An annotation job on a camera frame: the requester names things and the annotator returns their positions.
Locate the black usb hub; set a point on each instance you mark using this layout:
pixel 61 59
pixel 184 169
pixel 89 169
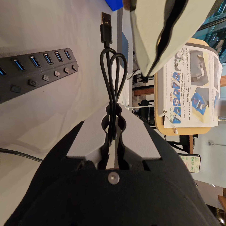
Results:
pixel 26 76

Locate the whiteboard with handwriting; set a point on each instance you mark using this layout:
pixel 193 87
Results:
pixel 191 163

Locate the person's left hand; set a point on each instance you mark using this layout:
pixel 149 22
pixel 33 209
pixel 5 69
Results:
pixel 127 4

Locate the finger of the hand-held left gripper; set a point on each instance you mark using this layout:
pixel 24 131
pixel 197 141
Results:
pixel 146 26
pixel 190 17

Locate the wooden instruction board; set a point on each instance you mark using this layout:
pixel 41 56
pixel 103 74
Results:
pixel 194 130

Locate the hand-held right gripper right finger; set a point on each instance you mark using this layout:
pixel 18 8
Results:
pixel 141 141

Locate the printed instruction sheet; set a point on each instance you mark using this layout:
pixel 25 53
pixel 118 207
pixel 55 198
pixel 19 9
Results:
pixel 187 88

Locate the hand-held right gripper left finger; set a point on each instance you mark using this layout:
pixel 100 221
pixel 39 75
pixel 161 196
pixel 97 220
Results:
pixel 88 139

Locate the blue plastic bin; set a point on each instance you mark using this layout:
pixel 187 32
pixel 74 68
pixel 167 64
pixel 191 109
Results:
pixel 114 5

